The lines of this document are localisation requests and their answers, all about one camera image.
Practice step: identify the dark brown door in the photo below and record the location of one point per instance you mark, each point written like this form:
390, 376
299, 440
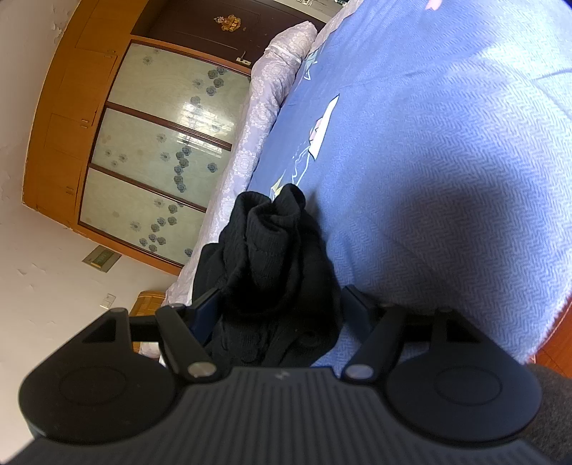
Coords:
187, 27

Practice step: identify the gold door ornament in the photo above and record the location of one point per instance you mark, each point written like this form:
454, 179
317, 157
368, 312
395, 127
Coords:
229, 22

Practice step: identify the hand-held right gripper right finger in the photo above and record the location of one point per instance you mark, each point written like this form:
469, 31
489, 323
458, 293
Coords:
355, 308

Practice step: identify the wooden wardrobe with glass doors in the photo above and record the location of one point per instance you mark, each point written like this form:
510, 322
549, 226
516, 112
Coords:
147, 147

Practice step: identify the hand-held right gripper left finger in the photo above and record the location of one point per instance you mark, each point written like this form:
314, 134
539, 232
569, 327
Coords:
208, 315

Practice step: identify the white wall socket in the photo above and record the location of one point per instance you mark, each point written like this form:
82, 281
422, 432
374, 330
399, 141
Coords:
108, 301

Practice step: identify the blue printed bed sheet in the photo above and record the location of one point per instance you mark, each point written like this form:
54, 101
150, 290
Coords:
424, 156

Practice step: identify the green wall panel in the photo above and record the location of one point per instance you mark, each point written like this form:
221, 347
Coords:
102, 258

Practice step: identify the wooden nightstand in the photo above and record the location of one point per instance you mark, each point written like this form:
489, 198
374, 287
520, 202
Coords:
149, 304

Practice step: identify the black pants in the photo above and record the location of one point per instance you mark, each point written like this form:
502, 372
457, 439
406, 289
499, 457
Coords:
272, 264

